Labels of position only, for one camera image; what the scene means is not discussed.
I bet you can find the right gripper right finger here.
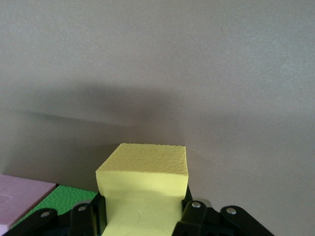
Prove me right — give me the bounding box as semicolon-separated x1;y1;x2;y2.
173;184;275;236

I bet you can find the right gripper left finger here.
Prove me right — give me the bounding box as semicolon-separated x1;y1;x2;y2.
4;193;108;236

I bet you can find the green foam cube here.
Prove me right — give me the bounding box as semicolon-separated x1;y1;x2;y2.
11;185;99;229

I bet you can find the yellow foam cube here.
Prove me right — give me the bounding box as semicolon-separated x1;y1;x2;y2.
95;143;190;236

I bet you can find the pink foam cube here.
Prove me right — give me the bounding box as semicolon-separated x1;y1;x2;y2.
0;174;58;233

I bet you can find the large table mat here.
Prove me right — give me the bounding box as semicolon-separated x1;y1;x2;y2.
0;0;315;236

